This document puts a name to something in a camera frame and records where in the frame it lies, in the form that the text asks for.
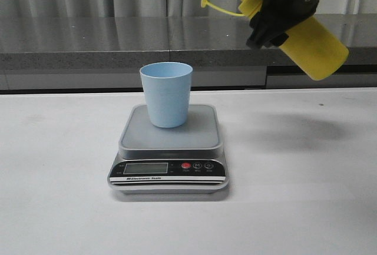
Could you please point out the light blue plastic cup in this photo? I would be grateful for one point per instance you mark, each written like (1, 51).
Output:
(166, 87)

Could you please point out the silver electronic kitchen scale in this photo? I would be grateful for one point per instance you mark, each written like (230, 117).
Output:
(185, 159)

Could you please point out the grey stone counter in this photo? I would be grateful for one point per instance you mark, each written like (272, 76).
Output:
(105, 54)

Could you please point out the yellow squeeze bottle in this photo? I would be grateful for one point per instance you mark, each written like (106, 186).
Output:
(309, 44)

